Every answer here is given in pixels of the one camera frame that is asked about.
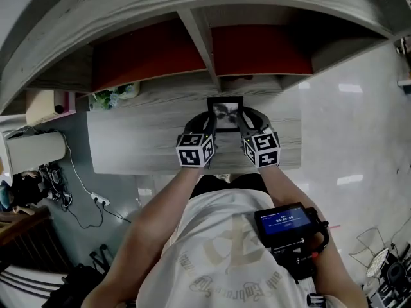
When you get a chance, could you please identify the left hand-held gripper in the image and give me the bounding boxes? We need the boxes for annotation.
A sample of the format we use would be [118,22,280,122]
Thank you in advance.
[175,110,219,170]

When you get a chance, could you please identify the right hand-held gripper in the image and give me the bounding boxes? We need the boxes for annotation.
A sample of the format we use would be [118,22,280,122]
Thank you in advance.
[237,107,281,169]

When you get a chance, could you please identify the black framed picture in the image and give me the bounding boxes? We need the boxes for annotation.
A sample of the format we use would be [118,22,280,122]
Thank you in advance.
[207,96,244,133]

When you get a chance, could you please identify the person's right forearm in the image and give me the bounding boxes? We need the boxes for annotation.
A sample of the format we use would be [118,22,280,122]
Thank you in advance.
[256,164,369,308]

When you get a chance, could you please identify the person's left forearm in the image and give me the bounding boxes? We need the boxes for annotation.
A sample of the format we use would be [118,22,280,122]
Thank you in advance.
[80,165,206,308]

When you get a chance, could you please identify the light wood-grain table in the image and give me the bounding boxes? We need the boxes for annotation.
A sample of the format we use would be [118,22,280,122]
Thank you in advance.
[86,72,302,175]

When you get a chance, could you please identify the person's black shorts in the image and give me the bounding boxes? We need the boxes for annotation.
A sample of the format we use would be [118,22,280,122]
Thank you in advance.
[191,173,270,201]

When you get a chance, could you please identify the white pot of artificial flowers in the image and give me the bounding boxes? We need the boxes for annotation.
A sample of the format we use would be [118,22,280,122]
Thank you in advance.
[91,81,141,110]

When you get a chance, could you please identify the white power strip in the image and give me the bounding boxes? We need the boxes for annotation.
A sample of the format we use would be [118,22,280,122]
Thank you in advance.
[91,192,110,207]

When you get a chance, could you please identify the person's white printed t-shirt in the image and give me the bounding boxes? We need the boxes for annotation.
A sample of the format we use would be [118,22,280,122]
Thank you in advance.
[136,187,309,308]

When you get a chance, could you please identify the black tripod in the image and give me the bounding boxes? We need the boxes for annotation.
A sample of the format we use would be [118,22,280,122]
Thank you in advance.
[89,244,113,271]

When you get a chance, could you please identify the white rounded cabinet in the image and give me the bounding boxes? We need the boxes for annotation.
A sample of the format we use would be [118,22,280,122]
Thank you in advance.
[1,130,67,175]

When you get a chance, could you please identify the white patterned cushion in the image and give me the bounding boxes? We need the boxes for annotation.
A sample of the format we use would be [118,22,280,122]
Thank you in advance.
[365,248,390,278]

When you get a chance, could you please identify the black backpack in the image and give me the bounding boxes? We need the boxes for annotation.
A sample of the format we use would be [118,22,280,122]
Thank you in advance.
[48,263,112,308]

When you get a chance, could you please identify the dark wooden cabinet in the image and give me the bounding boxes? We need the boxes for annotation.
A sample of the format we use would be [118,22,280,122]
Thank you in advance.
[0,205,73,274]

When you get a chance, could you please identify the black screen recorder device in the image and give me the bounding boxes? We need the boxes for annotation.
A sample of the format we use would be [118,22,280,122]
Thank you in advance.
[254,202,331,282]

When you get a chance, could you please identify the black power cable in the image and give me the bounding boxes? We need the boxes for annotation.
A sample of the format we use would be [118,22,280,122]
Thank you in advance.
[102,203,132,224]
[66,200,105,230]

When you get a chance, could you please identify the white power cable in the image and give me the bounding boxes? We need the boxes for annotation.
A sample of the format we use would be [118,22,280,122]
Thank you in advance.
[60,133,94,196]

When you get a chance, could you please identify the tangle of black cables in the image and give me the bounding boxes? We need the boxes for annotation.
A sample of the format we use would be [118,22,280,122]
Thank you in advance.
[38,164,73,210]

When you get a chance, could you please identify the wire frame chair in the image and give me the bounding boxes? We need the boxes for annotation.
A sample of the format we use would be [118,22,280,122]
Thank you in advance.
[349,227,391,269]

